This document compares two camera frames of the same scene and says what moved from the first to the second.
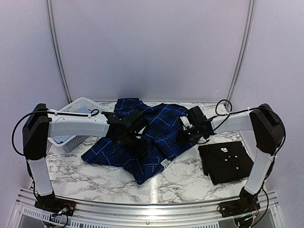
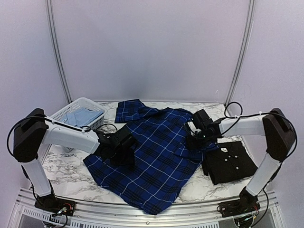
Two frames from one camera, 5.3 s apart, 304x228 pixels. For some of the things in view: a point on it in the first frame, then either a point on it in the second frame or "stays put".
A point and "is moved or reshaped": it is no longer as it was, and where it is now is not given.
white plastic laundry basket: [82, 106] stays put
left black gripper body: [131, 146] to [119, 158]
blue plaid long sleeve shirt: [165, 138] is moved or reshaped
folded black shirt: [226, 162] stays put
